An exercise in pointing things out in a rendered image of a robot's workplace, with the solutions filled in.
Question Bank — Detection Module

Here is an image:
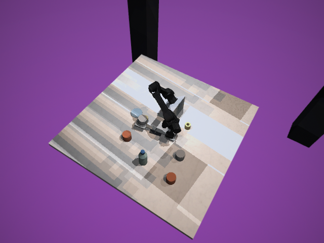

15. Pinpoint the brown cylinder with orange top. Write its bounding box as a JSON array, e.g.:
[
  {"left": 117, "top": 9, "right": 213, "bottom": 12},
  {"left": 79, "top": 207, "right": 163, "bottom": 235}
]
[
  {"left": 122, "top": 130, "right": 132, "bottom": 142},
  {"left": 166, "top": 172, "right": 176, "bottom": 185}
]

